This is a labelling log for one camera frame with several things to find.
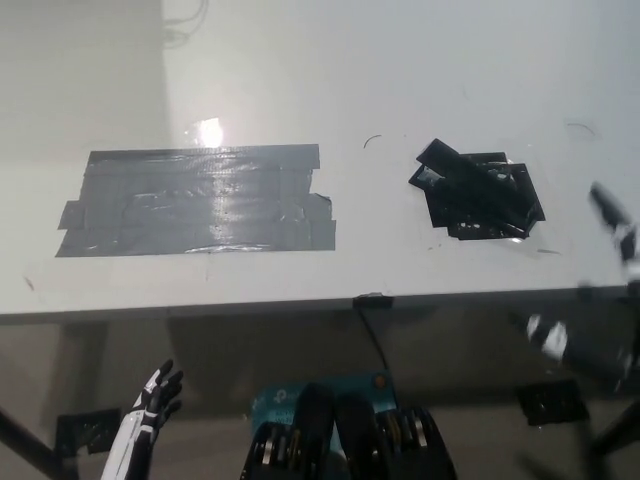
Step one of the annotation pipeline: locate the black robot torso teal top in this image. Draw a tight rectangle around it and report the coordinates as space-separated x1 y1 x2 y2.
242 368 459 480

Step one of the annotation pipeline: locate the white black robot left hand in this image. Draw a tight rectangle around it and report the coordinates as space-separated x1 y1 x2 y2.
102 358 184 480

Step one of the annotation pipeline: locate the black cable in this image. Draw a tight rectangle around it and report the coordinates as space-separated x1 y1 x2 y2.
355 304 391 374

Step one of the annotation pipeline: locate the black tape patch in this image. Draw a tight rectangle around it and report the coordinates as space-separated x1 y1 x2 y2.
408 149 547 245

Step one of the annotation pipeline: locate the grey duct tape patch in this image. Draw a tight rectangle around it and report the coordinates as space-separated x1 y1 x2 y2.
53 143 338 259

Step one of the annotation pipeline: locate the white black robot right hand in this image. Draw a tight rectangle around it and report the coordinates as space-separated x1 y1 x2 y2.
508 181 640 387

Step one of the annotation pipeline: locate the black table leg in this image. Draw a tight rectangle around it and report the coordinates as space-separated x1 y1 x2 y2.
588 398 640 457
0 404 82 480

